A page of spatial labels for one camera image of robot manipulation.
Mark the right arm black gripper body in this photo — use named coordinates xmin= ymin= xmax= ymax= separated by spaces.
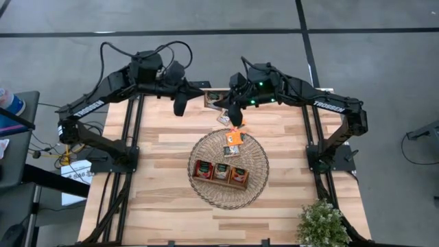
xmin=228 ymin=71 xmax=278 ymax=127

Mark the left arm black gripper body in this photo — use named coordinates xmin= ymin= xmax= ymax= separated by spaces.
xmin=137 ymin=60 xmax=189 ymax=117

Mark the red strawberry tea packet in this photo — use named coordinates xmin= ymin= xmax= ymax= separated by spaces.
xmin=194 ymin=160 xmax=213 ymax=180

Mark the wooden three-compartment tea box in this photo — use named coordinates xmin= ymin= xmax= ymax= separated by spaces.
xmin=191 ymin=159 xmax=250 ymax=191

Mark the black flat bar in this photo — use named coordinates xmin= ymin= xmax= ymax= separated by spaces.
xmin=187 ymin=80 xmax=212 ymax=89

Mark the round woven straw placemat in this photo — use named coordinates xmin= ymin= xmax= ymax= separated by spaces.
xmin=187 ymin=128 xmax=270 ymax=209

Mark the white printed box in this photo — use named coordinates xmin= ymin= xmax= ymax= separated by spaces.
xmin=60 ymin=159 xmax=94 ymax=207

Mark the green potted plant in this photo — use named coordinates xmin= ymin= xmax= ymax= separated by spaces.
xmin=296 ymin=200 xmax=353 ymax=247

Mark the black desk beam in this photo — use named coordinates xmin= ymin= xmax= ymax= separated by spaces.
xmin=22 ymin=163 xmax=91 ymax=199

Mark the black rod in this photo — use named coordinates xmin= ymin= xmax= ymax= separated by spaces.
xmin=0 ymin=107 xmax=36 ymax=131

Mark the blue white bottle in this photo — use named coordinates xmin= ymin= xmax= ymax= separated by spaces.
xmin=0 ymin=88 xmax=27 ymax=117

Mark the gray side desk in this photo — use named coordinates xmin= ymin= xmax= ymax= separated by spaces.
xmin=0 ymin=91 xmax=41 ymax=188
xmin=0 ymin=181 xmax=38 ymax=247

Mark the blue box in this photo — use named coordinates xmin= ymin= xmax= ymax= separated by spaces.
xmin=0 ymin=115 xmax=27 ymax=137

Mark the white paper sheet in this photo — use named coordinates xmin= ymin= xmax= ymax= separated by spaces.
xmin=0 ymin=138 xmax=10 ymax=161

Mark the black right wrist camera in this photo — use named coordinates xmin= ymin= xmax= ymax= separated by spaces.
xmin=247 ymin=62 xmax=274 ymax=85

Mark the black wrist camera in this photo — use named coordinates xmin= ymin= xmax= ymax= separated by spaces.
xmin=247 ymin=62 xmax=274 ymax=85
xmin=131 ymin=50 xmax=164 ymax=84

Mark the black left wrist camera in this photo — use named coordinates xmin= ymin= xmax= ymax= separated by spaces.
xmin=131 ymin=50 xmax=164 ymax=84

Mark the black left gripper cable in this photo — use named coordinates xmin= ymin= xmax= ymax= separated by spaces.
xmin=98 ymin=40 xmax=193 ymax=95

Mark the black cable bundle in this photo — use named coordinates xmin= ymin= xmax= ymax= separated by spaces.
xmin=313 ymin=171 xmax=370 ymax=246
xmin=82 ymin=171 xmax=133 ymax=244

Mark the yellow cable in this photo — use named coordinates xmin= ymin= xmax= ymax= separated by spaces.
xmin=61 ymin=143 xmax=85 ymax=166

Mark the black aluminium table frame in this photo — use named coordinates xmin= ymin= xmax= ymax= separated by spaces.
xmin=80 ymin=89 xmax=373 ymax=247

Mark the black floor cable loop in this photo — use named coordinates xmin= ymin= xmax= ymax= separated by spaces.
xmin=400 ymin=131 xmax=439 ymax=166

